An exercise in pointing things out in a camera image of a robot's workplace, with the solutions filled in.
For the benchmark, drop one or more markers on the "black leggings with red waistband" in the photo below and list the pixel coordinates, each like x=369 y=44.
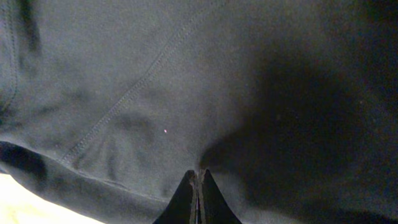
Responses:
x=291 y=105

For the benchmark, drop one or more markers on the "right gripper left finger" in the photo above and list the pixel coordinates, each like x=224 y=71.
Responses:
x=182 y=208

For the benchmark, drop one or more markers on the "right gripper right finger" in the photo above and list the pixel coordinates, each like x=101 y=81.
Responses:
x=213 y=208

